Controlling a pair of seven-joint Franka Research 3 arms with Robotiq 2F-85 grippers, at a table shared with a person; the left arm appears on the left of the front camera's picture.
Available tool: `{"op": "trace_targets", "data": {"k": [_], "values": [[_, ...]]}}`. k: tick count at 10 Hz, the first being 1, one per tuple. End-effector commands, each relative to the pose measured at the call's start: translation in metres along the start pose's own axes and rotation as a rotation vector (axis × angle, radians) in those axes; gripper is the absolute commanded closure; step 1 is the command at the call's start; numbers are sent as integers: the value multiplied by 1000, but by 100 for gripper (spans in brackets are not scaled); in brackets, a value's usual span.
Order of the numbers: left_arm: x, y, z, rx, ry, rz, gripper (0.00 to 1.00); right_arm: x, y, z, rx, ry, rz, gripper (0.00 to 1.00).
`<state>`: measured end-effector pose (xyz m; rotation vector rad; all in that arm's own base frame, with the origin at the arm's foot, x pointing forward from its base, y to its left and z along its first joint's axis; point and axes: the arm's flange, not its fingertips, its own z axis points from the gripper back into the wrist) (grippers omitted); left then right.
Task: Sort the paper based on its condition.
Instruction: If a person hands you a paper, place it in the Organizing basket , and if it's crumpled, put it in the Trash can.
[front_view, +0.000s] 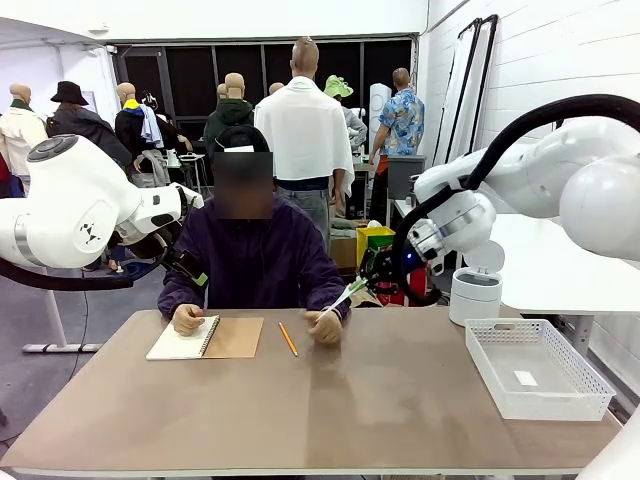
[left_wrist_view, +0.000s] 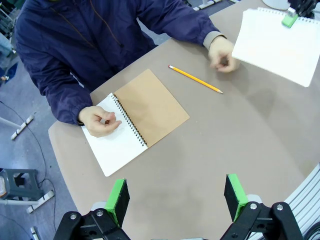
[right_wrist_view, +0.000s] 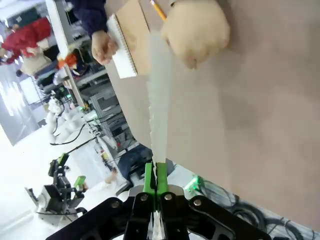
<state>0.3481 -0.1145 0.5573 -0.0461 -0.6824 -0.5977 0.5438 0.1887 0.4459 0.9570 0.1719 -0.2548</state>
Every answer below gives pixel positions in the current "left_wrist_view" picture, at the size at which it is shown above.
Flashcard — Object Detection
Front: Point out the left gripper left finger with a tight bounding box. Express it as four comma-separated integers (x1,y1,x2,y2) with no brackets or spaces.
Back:
53,178,131,240

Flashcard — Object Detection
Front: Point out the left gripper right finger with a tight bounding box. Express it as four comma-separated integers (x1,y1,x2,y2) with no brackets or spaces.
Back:
219,173,305,240

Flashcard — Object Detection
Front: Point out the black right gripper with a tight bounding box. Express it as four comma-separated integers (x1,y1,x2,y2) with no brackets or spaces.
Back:
281,0,320,28

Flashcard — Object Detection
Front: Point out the white spiral paper pad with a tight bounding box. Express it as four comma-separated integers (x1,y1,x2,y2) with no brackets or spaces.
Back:
231,7,320,88

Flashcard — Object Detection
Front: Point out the brown cover spiral notebook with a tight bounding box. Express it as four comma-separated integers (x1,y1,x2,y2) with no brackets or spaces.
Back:
81,68,190,178

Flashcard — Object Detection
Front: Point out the yellow pencil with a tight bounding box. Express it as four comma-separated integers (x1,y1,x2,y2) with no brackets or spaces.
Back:
168,64,224,95

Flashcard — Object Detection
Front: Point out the person's left forearm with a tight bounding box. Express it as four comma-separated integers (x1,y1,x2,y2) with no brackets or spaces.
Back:
162,9,227,51

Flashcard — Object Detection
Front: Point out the person's right forearm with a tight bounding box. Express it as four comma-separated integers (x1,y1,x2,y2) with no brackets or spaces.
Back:
32,82,94,126

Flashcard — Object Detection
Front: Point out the person's left hand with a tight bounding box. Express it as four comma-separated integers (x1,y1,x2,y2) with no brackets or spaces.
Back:
207,35,241,74

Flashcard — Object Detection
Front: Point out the person's right hand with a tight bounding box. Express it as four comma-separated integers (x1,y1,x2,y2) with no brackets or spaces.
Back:
78,105,123,138

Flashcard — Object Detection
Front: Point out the white table base bar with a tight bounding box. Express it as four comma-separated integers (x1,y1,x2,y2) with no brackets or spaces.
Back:
0,189,55,215

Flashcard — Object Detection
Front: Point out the grey step stool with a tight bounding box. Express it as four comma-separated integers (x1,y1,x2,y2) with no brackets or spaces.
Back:
0,168,45,202

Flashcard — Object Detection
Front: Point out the white table with banded foot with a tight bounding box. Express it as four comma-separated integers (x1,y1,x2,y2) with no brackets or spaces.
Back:
0,114,35,141

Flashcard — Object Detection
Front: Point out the person's dark jacket torso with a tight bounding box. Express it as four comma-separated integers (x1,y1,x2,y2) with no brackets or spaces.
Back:
14,0,216,106

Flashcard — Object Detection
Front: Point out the grey aluminium frame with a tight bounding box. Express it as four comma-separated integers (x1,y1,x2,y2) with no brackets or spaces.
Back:
283,162,320,240

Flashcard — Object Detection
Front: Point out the black floor cable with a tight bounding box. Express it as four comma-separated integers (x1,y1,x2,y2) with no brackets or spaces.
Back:
0,99,57,233

